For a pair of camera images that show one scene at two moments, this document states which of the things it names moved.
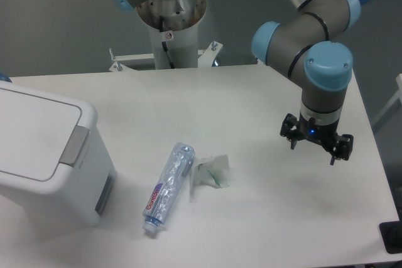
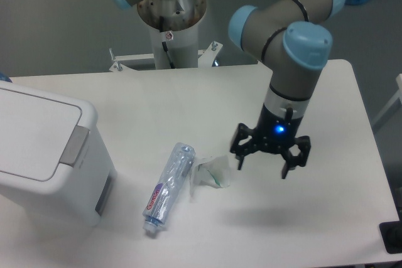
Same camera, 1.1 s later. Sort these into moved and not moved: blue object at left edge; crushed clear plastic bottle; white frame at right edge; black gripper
Moved: black gripper
Not moved: crushed clear plastic bottle; blue object at left edge; white frame at right edge
